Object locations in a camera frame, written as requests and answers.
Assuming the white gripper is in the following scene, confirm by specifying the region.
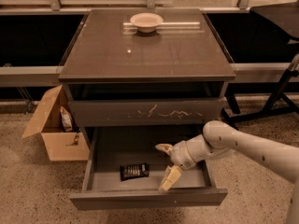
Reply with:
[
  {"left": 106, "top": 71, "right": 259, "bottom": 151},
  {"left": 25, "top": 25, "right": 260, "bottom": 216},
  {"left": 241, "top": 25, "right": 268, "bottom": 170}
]
[{"left": 155, "top": 141, "right": 196, "bottom": 193}]

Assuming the black rxbar chocolate wrapper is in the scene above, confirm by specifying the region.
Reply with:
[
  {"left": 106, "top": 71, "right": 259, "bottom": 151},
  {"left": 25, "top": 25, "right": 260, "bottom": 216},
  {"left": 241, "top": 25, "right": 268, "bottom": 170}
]
[{"left": 120, "top": 163, "right": 150, "bottom": 181}]

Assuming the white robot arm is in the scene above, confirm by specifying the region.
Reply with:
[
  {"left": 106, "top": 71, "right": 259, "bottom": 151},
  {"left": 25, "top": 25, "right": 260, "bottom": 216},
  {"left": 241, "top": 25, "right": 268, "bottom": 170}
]
[{"left": 155, "top": 120, "right": 299, "bottom": 224}]

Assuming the open grey middle drawer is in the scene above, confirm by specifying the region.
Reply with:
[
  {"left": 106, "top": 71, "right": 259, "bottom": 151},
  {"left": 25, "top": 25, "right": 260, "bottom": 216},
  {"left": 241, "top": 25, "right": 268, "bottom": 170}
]
[{"left": 70, "top": 125, "right": 227, "bottom": 210}]

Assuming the scratched grey top drawer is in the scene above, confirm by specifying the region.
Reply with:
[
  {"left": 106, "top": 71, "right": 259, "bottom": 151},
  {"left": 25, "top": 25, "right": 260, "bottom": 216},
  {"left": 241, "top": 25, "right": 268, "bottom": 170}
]
[{"left": 69, "top": 98, "right": 225, "bottom": 127}]

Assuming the grey drawer cabinet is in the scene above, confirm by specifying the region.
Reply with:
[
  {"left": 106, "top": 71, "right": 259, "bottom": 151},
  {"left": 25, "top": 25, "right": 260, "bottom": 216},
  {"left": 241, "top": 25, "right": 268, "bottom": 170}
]
[{"left": 59, "top": 8, "right": 235, "bottom": 139}]

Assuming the open cardboard box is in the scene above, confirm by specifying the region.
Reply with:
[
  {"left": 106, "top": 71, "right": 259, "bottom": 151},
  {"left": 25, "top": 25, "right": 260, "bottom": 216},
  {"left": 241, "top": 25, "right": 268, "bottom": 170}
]
[{"left": 22, "top": 86, "right": 90, "bottom": 161}]

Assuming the snack bag in box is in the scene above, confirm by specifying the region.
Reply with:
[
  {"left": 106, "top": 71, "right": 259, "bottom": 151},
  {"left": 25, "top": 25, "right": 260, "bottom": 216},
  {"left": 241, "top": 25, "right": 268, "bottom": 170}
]
[{"left": 60, "top": 106, "right": 73, "bottom": 132}]

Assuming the black rolling stand base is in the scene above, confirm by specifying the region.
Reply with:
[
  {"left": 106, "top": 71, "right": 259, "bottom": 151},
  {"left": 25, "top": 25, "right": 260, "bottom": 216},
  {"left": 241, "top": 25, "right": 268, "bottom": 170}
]
[{"left": 220, "top": 54, "right": 299, "bottom": 131}]

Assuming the white ceramic bowl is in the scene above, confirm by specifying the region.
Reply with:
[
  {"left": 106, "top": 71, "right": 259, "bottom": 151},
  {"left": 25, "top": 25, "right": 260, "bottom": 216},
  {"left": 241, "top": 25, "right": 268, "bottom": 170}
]
[{"left": 130, "top": 13, "right": 164, "bottom": 33}]

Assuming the metal window rail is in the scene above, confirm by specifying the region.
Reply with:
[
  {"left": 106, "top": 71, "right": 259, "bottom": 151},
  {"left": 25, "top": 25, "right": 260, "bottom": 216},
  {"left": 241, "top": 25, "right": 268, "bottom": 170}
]
[{"left": 0, "top": 63, "right": 290, "bottom": 87}]

